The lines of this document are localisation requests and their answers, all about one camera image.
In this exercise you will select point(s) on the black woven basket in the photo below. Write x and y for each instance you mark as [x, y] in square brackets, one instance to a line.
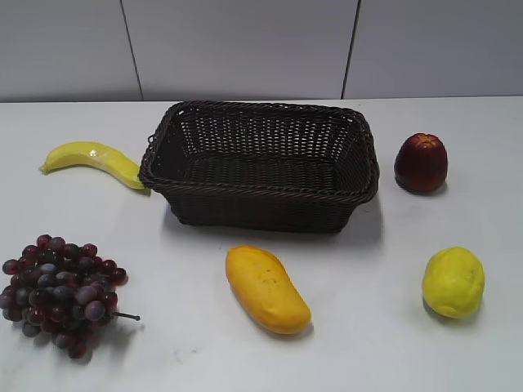
[267, 166]

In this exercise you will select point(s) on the yellow lemon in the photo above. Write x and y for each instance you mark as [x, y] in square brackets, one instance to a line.
[453, 283]

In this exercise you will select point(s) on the purple grape bunch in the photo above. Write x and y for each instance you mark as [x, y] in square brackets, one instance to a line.
[64, 291]

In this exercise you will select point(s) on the orange yellow mango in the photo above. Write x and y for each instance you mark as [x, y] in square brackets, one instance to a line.
[266, 292]

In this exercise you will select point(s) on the red apple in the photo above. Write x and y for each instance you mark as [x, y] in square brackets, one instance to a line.
[421, 165]

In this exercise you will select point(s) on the yellow banana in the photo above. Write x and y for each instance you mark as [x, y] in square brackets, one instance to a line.
[95, 155]

